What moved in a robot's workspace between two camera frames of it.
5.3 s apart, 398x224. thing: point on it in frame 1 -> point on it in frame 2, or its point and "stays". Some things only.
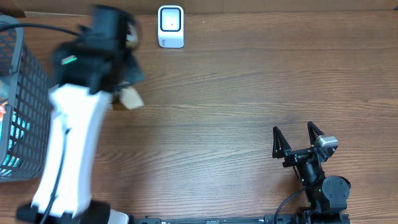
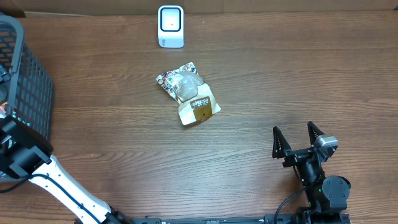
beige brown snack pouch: (127, 98) -> (196, 99)
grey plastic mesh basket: (25, 117) stays
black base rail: (257, 219) stays
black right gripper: (281, 147) stays
